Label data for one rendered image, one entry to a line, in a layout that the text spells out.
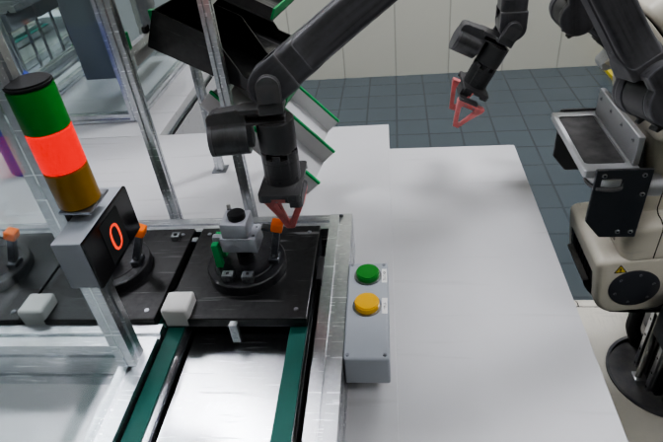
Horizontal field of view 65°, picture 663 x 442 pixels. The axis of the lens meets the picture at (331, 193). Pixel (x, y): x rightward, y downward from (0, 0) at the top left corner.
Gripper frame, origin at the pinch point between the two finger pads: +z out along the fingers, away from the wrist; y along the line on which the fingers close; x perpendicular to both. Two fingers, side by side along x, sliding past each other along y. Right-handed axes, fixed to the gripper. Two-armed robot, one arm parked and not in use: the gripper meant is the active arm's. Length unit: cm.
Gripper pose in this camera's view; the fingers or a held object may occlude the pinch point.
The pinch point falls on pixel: (290, 223)
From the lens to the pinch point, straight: 88.2
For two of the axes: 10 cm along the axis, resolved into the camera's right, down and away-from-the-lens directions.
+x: 9.9, -0.2, -1.0
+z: 0.8, 8.2, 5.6
